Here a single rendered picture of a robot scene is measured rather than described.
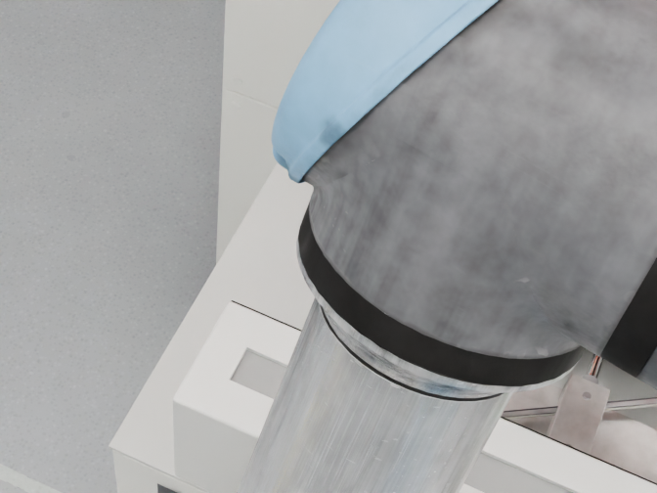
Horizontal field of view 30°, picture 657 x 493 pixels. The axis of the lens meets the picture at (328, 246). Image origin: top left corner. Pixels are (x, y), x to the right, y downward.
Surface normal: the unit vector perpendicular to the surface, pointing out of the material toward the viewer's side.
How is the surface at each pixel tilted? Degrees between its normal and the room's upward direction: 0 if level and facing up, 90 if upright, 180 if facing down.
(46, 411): 0
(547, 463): 0
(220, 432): 90
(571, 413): 0
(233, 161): 90
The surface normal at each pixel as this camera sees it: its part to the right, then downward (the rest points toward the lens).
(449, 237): -0.41, 0.43
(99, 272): 0.10, -0.55
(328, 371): -0.75, 0.16
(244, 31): -0.40, 0.74
